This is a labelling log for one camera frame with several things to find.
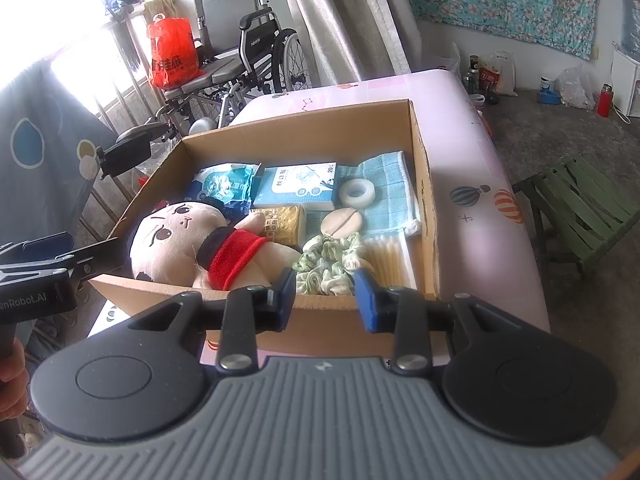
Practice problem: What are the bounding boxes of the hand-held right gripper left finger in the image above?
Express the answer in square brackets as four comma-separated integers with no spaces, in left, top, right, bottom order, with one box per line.
[127,267,297,372]

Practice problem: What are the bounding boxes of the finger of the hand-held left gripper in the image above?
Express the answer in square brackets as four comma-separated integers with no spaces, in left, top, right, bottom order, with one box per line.
[65,236,128,283]

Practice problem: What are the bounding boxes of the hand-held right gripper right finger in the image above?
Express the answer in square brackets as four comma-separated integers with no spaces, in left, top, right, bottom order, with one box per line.
[354,269,522,375]

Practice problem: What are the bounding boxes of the green white scrunchie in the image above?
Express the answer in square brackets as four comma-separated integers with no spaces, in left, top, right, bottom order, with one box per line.
[291,232,369,298]

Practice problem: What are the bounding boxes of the plush doll with red clothes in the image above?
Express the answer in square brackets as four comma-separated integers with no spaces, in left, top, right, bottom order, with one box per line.
[129,199,273,292]

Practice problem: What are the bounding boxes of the brown cardboard box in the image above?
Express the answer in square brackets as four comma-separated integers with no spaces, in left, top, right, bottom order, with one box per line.
[89,100,443,361]

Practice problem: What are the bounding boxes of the person's left hand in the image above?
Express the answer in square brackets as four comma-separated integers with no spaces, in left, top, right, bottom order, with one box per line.
[0,339,29,422]

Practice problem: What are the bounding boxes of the cotton swab pack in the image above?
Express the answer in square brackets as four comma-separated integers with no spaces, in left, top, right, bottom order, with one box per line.
[361,236,418,288]

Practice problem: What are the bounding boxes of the gold tissue packet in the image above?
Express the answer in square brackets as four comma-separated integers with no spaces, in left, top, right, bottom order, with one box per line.
[261,204,307,247]

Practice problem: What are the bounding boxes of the round beige powder puff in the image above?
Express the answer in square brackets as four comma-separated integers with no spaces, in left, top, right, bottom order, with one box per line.
[320,206,367,237]

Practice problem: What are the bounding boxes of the clear tape roll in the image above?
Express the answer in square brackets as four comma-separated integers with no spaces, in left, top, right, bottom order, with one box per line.
[341,178,369,207]

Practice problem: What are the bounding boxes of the grey blanket with circles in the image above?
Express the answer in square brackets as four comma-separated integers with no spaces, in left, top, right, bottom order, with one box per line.
[0,57,121,261]

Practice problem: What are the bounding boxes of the blue white mask box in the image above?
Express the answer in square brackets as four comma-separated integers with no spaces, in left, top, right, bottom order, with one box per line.
[250,161,342,212]

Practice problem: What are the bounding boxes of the light blue towel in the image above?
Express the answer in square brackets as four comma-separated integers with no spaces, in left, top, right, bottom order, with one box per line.
[302,150,422,237]

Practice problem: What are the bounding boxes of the blue white plastic packet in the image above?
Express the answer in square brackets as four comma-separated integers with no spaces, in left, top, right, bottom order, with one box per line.
[184,161,262,211]

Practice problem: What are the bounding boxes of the metal window railing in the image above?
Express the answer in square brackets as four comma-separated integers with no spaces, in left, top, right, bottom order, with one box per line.
[50,5,166,241]

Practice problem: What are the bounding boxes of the red plastic bag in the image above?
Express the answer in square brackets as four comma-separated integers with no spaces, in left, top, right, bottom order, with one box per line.
[146,12,202,90]

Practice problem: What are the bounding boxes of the green folding stool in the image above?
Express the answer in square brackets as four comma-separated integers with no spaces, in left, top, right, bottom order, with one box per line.
[512,155,640,281]

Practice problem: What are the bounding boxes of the dark glass bottles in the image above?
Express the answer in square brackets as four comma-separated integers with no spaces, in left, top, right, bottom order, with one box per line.
[462,55,481,96]

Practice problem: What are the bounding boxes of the beige towel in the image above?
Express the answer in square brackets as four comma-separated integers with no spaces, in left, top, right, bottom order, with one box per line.
[142,0,178,18]

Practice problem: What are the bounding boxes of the black silver wheelchair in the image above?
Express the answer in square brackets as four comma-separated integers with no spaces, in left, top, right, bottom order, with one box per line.
[155,0,321,131]

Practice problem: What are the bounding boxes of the silver metal case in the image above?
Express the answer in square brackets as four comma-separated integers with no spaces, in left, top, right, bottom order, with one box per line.
[194,0,261,56]

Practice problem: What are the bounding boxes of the white printed plastic bag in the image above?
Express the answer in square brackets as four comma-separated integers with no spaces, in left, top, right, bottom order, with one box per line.
[480,50,519,97]

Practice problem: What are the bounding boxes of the white curtain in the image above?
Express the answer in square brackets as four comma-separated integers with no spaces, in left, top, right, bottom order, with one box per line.
[275,0,426,93]

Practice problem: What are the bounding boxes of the clear plastic bag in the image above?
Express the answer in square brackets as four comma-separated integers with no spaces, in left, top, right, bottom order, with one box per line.
[554,62,599,111]

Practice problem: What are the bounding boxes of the red thermos bottle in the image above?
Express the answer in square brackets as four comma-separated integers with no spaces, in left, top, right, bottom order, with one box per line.
[596,83,614,118]

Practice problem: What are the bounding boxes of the white cabinet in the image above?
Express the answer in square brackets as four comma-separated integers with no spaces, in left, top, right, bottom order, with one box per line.
[611,46,640,117]

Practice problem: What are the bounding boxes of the blue water jug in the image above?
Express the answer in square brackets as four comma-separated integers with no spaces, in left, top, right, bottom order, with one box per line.
[619,0,640,61]

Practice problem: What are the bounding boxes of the teal floral wall cloth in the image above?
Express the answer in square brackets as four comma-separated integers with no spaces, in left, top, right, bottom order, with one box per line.
[395,0,612,61]

